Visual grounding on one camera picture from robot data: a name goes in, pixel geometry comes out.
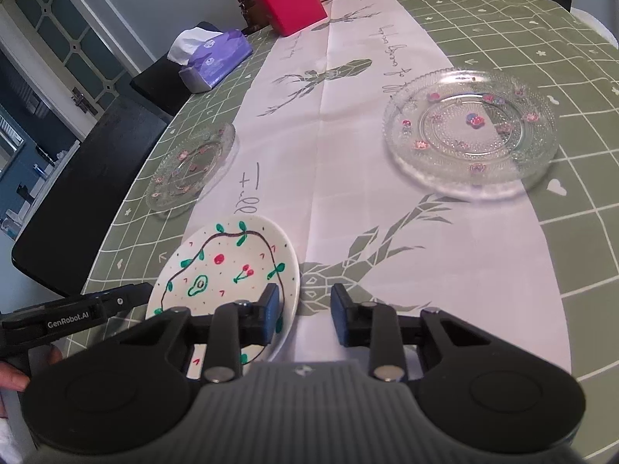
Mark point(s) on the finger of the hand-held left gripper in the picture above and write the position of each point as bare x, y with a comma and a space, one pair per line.
130, 296

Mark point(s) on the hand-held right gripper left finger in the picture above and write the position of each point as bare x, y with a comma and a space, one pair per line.
271, 316

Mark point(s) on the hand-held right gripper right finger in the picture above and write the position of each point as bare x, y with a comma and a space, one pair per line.
341, 316

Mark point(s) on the white painted plate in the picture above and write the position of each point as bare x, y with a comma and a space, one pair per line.
217, 258

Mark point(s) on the small floral glass plate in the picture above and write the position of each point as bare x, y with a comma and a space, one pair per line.
193, 167

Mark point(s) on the large floral glass plate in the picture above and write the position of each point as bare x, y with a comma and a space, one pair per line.
483, 157

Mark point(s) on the person's left hand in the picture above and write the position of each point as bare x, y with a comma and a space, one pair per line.
12, 379

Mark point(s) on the white cabinet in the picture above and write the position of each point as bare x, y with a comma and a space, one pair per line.
53, 169

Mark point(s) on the green checked tablecloth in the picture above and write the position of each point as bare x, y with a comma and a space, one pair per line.
483, 261

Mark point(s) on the purple tissue pack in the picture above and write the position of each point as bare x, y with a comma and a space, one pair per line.
217, 55

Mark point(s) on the glass pane door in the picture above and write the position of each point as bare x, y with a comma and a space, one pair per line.
72, 24

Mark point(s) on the brown figurine jar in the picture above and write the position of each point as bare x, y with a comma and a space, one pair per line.
249, 7

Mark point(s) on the pink box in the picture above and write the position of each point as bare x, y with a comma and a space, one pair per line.
295, 7

